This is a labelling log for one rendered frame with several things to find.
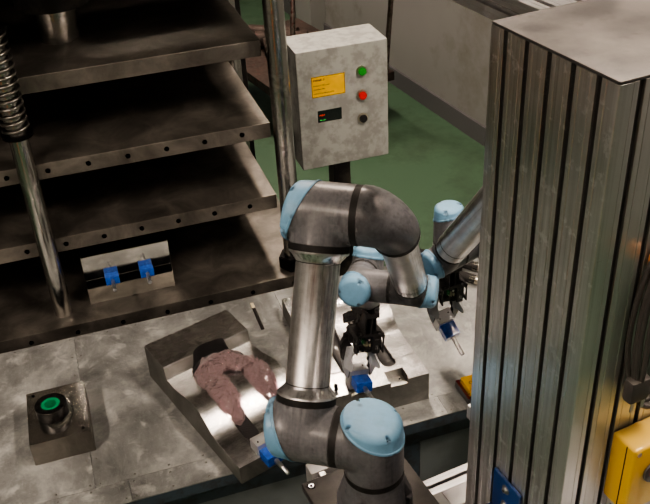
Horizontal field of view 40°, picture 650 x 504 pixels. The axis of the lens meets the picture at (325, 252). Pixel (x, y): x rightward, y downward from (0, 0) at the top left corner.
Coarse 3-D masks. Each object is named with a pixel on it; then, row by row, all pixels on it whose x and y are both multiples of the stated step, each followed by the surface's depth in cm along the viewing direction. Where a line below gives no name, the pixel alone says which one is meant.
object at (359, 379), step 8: (360, 368) 224; (368, 368) 224; (352, 376) 223; (360, 376) 223; (368, 376) 223; (352, 384) 223; (360, 384) 220; (368, 384) 220; (360, 392) 221; (368, 392) 218
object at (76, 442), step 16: (80, 384) 235; (32, 400) 231; (80, 400) 230; (32, 416) 226; (80, 416) 225; (32, 432) 221; (48, 432) 221; (64, 432) 220; (80, 432) 220; (32, 448) 218; (48, 448) 219; (64, 448) 221; (80, 448) 222
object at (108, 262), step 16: (128, 240) 278; (144, 240) 278; (160, 240) 277; (80, 256) 272; (96, 256) 272; (112, 256) 274; (128, 256) 276; (144, 256) 277; (160, 256) 279; (96, 272) 275; (128, 272) 279; (160, 272) 282; (96, 288) 278; (112, 288) 280; (128, 288) 282; (144, 288) 283; (160, 288) 285
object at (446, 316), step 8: (440, 312) 239; (448, 312) 240; (440, 320) 239; (448, 320) 239; (440, 328) 239; (448, 328) 239; (456, 328) 239; (448, 336) 238; (456, 336) 241; (456, 344) 238
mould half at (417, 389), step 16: (288, 304) 262; (384, 304) 250; (288, 320) 262; (336, 320) 246; (384, 320) 248; (400, 336) 244; (400, 352) 237; (336, 368) 233; (384, 368) 232; (416, 368) 231; (384, 384) 226; (416, 384) 230; (336, 400) 224; (352, 400) 226; (384, 400) 229; (400, 400) 231; (416, 400) 233
